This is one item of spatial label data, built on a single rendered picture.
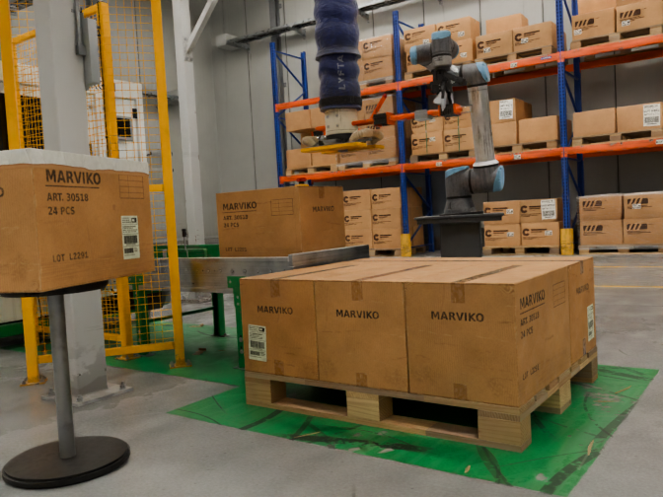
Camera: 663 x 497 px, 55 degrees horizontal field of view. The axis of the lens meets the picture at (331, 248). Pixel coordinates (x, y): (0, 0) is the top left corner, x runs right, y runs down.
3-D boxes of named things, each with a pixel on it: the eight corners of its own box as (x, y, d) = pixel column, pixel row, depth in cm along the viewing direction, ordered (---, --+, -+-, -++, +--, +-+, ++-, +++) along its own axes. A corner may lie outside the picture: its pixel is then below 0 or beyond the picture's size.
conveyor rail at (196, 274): (37, 286, 447) (35, 259, 446) (44, 285, 452) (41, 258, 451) (289, 296, 312) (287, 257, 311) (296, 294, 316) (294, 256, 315)
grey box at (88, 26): (68, 89, 308) (63, 27, 306) (78, 90, 312) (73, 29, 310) (92, 82, 296) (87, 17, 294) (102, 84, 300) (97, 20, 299)
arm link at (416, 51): (444, 71, 374) (406, 41, 313) (465, 67, 368) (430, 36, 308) (445, 91, 374) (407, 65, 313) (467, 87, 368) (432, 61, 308)
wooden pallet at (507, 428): (246, 403, 272) (244, 371, 272) (370, 355, 353) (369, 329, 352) (521, 453, 202) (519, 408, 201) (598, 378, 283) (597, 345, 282)
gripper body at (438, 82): (436, 96, 305) (435, 71, 305) (453, 93, 300) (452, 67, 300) (430, 94, 299) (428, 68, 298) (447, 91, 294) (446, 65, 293)
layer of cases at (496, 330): (245, 371, 272) (239, 278, 269) (369, 329, 352) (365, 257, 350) (519, 408, 201) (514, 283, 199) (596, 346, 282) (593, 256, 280)
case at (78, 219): (41, 292, 176) (31, 147, 174) (-74, 295, 187) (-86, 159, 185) (156, 270, 234) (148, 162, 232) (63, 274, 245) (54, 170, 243)
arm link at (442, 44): (453, 32, 300) (447, 27, 292) (454, 58, 301) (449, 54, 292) (434, 35, 305) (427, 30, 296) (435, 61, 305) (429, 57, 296)
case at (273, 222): (220, 263, 360) (215, 193, 358) (266, 257, 392) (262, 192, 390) (302, 263, 325) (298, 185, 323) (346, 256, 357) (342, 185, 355)
